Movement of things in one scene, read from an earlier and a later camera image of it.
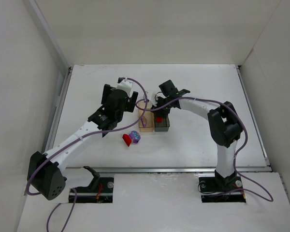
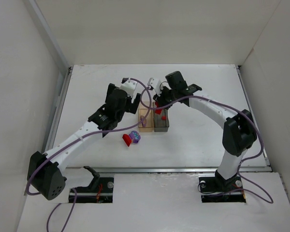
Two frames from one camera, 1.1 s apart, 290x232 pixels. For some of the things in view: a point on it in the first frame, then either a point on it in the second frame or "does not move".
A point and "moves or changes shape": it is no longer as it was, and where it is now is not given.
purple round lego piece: [135, 136] does not move
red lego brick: [159, 119] moves or changes shape
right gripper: [162, 110] -> [163, 99]
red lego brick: [127, 139] does not move
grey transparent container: [162, 126] does not move
